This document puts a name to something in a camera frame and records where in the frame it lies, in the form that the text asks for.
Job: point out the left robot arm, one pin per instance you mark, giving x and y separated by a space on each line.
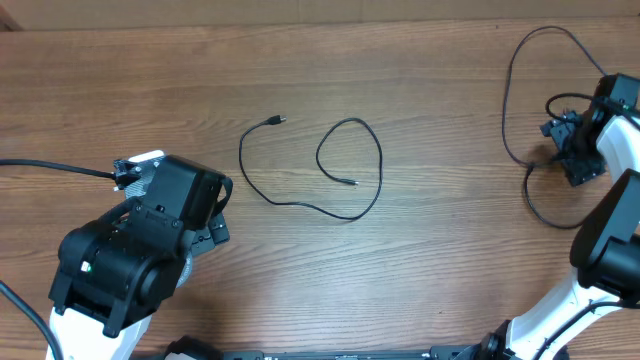
115 271

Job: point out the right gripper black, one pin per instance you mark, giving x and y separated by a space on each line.
580 169

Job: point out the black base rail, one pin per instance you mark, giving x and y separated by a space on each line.
442 352

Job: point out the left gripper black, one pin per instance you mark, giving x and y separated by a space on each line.
214 234

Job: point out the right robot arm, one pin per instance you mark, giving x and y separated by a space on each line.
604 256

